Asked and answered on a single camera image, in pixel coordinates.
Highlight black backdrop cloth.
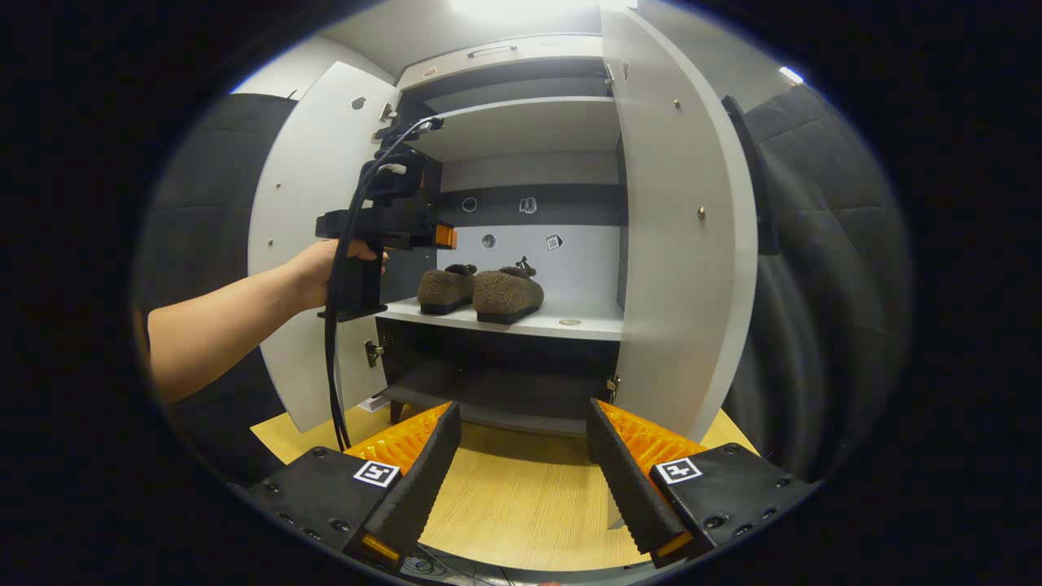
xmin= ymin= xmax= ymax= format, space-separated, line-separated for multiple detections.
xmin=130 ymin=81 xmax=917 ymax=485

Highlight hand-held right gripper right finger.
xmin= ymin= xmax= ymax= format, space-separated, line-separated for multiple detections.
xmin=586 ymin=397 xmax=821 ymax=569

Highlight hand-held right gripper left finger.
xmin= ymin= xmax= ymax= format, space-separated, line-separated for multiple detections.
xmin=247 ymin=401 xmax=463 ymax=571

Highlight large ceiling light panel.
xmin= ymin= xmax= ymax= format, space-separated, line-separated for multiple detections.
xmin=452 ymin=0 xmax=636 ymax=24

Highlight brown fuzzy shoe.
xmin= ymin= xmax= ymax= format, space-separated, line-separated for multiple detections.
xmin=473 ymin=265 xmax=545 ymax=326
xmin=418 ymin=263 xmax=479 ymax=316

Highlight white shoe cabinet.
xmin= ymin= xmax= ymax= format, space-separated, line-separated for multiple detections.
xmin=376 ymin=34 xmax=628 ymax=465

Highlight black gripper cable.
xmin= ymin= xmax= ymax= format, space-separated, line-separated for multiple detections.
xmin=323 ymin=116 xmax=446 ymax=453

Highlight white cabinet drawer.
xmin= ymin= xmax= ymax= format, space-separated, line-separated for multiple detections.
xmin=396 ymin=34 xmax=605 ymax=90

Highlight white cabinet door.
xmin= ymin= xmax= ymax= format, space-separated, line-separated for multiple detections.
xmin=248 ymin=61 xmax=400 ymax=434
xmin=601 ymin=7 xmax=760 ymax=530

